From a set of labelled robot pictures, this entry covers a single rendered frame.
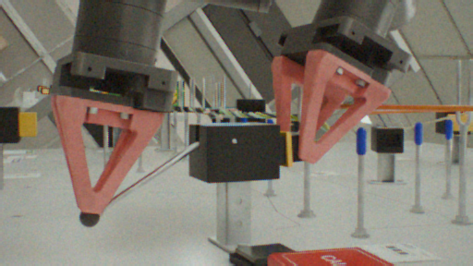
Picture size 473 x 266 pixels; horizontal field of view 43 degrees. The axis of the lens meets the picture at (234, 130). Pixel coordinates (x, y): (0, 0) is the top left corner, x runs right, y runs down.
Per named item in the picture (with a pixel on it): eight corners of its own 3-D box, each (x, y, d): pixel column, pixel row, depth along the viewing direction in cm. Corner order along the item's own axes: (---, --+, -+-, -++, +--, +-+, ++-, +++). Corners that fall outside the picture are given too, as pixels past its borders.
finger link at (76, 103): (126, 206, 46) (145, 84, 46) (149, 223, 39) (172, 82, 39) (32, 196, 43) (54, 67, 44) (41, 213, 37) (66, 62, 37)
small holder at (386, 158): (393, 175, 84) (394, 125, 84) (408, 186, 75) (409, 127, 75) (359, 175, 85) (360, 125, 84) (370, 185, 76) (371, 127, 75)
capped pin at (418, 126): (426, 213, 57) (428, 122, 57) (410, 212, 57) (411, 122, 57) (424, 211, 59) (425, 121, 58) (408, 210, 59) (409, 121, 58)
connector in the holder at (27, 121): (20, 135, 77) (20, 112, 76) (37, 134, 77) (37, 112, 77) (18, 137, 73) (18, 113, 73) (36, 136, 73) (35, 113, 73)
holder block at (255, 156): (188, 176, 45) (187, 123, 45) (256, 173, 48) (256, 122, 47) (207, 183, 42) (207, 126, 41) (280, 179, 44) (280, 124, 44)
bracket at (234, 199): (207, 239, 47) (207, 175, 46) (236, 236, 47) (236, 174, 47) (230, 253, 42) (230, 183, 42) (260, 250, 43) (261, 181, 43)
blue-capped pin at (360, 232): (346, 235, 48) (347, 126, 48) (362, 233, 49) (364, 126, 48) (357, 239, 47) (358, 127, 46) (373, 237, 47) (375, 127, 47)
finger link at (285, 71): (304, 170, 51) (345, 70, 52) (351, 180, 45) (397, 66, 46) (237, 138, 49) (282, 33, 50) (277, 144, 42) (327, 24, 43)
